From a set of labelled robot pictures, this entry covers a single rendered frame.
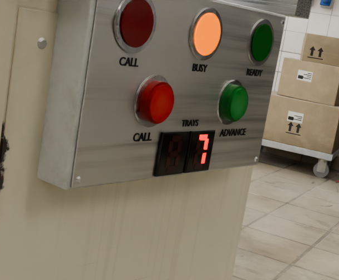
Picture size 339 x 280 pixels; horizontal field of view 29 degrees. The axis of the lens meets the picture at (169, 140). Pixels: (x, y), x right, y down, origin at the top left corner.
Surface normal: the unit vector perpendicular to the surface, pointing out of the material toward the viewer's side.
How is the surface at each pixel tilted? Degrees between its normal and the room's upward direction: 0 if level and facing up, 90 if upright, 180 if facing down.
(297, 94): 95
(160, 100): 90
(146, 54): 90
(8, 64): 90
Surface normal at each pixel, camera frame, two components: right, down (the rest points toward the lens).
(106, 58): 0.76, 0.24
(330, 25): -0.46, 0.08
